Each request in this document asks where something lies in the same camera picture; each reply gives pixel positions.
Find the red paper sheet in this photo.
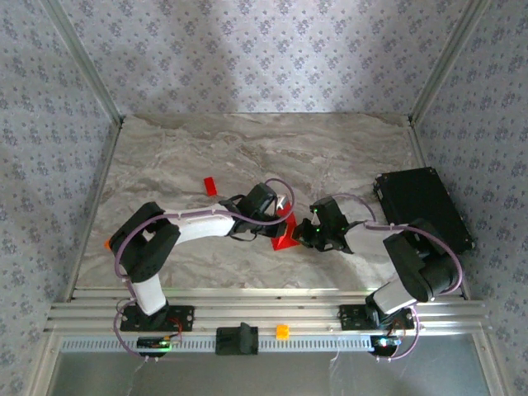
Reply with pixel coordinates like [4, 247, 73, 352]
[270, 201, 302, 252]

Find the black flat case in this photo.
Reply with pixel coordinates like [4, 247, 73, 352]
[373, 167, 474, 255]

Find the right controller board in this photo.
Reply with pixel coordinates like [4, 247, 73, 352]
[370, 335, 402, 356]

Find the controller board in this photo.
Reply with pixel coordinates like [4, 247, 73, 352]
[137, 336, 182, 352]
[370, 335, 402, 356]

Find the left controller board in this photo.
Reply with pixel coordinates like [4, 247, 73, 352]
[137, 336, 182, 352]

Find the aluminium rail frame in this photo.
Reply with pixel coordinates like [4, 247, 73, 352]
[43, 286, 488, 336]

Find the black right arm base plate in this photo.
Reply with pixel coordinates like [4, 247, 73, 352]
[339, 304, 416, 331]

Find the grey slotted cable duct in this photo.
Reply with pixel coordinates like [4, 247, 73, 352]
[60, 334, 375, 354]

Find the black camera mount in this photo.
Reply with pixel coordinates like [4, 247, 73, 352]
[215, 321, 260, 356]

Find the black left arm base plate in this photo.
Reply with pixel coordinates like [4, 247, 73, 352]
[120, 304, 195, 332]

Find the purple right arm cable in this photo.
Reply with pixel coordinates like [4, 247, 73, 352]
[329, 193, 464, 363]

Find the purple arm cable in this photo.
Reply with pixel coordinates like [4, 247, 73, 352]
[329, 193, 464, 363]
[114, 177, 296, 364]

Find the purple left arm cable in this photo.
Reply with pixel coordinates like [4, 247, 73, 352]
[114, 177, 296, 364]

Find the aluminium corner post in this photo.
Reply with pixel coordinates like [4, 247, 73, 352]
[40, 0, 125, 125]
[408, 0, 492, 125]

